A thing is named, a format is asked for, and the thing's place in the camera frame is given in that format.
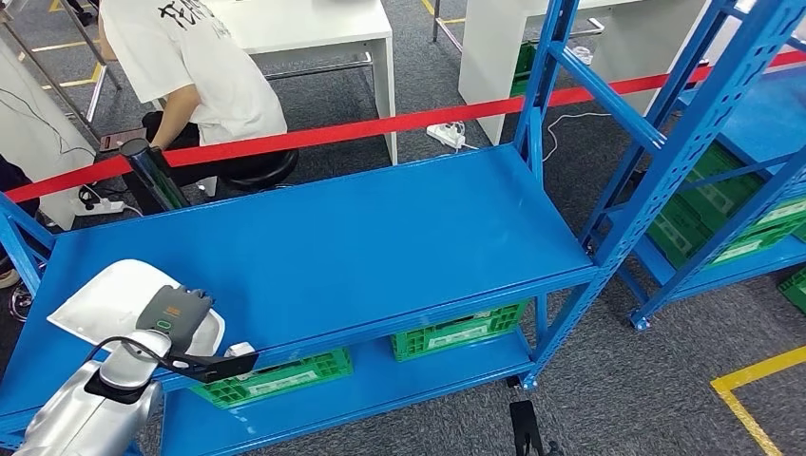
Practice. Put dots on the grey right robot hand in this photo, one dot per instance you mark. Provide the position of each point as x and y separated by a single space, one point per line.
554 450

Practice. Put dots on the black round stool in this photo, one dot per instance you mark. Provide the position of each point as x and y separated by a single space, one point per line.
271 170

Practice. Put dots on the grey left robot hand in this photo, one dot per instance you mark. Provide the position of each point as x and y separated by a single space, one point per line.
173 315

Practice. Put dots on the white power strip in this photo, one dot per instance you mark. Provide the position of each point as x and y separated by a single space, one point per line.
444 134
107 206

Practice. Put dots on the white curved plastic part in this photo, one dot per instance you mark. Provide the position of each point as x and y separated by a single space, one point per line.
101 302

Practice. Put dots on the red barrier belt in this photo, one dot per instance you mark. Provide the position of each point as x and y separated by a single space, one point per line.
352 129

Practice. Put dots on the person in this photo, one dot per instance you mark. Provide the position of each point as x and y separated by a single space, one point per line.
208 69
12 182

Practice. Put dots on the white stand panel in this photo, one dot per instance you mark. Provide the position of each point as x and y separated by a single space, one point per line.
34 126

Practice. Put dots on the black barrier post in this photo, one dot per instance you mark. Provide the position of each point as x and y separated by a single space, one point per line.
157 179

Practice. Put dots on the chrome metal frame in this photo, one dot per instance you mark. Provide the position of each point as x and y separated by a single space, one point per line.
101 94

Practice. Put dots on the chrome chair base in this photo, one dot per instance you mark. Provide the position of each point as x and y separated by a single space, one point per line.
12 302

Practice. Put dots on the blue metal shelf rack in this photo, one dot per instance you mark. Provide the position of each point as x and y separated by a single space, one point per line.
768 119
315 252

